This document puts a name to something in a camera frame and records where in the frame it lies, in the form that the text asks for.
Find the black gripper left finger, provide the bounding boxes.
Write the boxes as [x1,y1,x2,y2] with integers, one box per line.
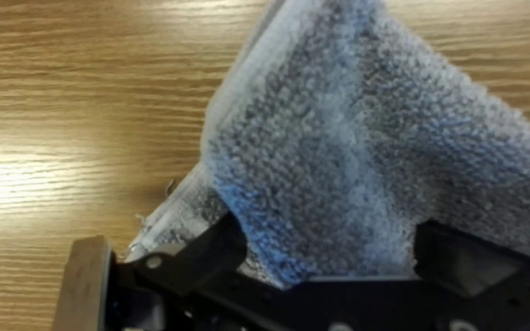
[112,214,246,308]

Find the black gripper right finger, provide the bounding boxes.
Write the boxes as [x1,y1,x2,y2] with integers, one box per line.
[414,221,530,297]

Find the grey towel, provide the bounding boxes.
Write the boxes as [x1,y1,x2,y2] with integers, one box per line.
[128,0,530,288]

